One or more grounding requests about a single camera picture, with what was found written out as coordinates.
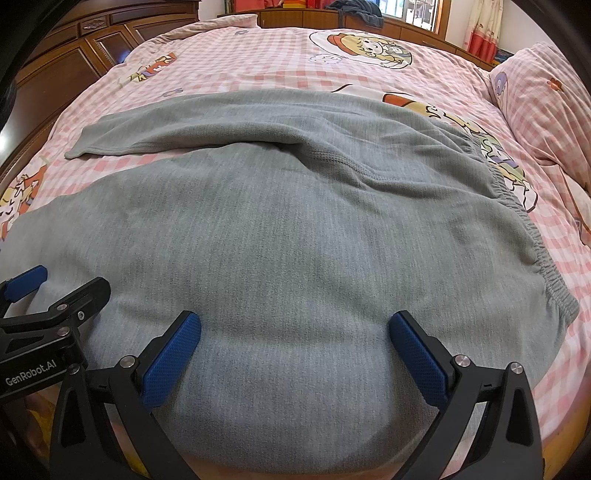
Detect wooden window-side cabinet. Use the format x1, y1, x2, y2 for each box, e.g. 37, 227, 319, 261
245, 8, 493, 71

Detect pink checkered cartoon bedspread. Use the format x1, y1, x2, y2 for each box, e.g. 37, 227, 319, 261
1, 16, 590, 439

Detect cream and red curtain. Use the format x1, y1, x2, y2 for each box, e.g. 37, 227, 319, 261
463, 0, 504, 63

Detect window with metal bars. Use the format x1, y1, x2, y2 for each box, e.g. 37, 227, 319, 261
377, 0, 451, 33

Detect pink checkered pillow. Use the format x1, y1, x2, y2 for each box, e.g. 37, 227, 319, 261
489, 43, 590, 191

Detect dark clothes on cabinet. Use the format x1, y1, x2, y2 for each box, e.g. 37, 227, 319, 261
325, 0, 385, 29

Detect grey fleece pants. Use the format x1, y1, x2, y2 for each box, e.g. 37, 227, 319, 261
1, 90, 579, 474

